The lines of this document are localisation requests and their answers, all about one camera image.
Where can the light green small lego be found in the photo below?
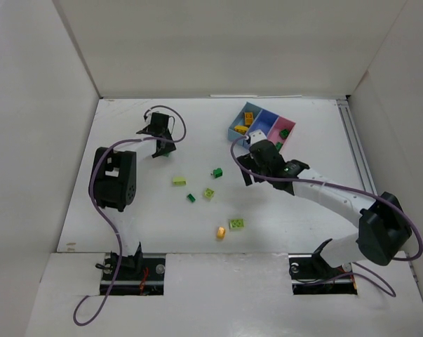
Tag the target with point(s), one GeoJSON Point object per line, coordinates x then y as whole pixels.
{"type": "Point", "coordinates": [209, 193]}

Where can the yellow rounded lego brick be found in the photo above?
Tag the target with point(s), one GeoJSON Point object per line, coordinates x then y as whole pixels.
{"type": "Point", "coordinates": [248, 118]}

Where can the dark green lego brick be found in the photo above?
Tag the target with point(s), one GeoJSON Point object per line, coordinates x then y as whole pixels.
{"type": "Point", "coordinates": [217, 172]}

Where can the aluminium rail right side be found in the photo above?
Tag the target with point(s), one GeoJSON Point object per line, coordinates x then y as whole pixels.
{"type": "Point", "coordinates": [358, 154]}

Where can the yellow studded lego brick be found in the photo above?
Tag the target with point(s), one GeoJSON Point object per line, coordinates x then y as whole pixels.
{"type": "Point", "coordinates": [241, 129]}

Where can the green numbered lego cube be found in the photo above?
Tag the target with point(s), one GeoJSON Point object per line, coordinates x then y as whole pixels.
{"type": "Point", "coordinates": [284, 133]}

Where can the light green studded lego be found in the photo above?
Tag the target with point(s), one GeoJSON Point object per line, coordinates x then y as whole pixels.
{"type": "Point", "coordinates": [236, 224]}

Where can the purple blue container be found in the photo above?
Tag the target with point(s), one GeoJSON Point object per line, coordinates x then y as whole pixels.
{"type": "Point", "coordinates": [264, 121]}

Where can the light blue container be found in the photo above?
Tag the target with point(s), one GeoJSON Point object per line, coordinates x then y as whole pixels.
{"type": "Point", "coordinates": [240, 120]}

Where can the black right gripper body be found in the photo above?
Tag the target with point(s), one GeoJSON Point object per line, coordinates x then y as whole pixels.
{"type": "Point", "coordinates": [254, 165]}

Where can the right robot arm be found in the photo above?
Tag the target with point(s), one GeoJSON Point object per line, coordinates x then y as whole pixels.
{"type": "Point", "coordinates": [382, 227]}

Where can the small dark green lego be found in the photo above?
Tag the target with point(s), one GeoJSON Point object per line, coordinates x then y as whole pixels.
{"type": "Point", "coordinates": [191, 198]}

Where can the pink container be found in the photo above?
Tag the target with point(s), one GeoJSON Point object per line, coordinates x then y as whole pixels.
{"type": "Point", "coordinates": [280, 124]}

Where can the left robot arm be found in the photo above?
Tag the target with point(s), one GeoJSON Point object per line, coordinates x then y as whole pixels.
{"type": "Point", "coordinates": [113, 179]}

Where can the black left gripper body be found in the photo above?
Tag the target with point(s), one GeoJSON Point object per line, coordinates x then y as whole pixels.
{"type": "Point", "coordinates": [163, 143]}

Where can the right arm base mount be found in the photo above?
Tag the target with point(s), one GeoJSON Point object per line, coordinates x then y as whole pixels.
{"type": "Point", "coordinates": [311, 275]}

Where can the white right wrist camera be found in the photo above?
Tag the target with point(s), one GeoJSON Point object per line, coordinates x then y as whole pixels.
{"type": "Point", "coordinates": [256, 136]}

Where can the orange small lego brick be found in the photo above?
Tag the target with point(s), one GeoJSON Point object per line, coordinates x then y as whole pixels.
{"type": "Point", "coordinates": [221, 232]}

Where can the light green curved lego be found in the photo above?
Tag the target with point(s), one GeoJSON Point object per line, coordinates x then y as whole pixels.
{"type": "Point", "coordinates": [179, 181]}

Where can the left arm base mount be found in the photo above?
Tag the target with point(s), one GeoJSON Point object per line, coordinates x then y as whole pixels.
{"type": "Point", "coordinates": [140, 274]}

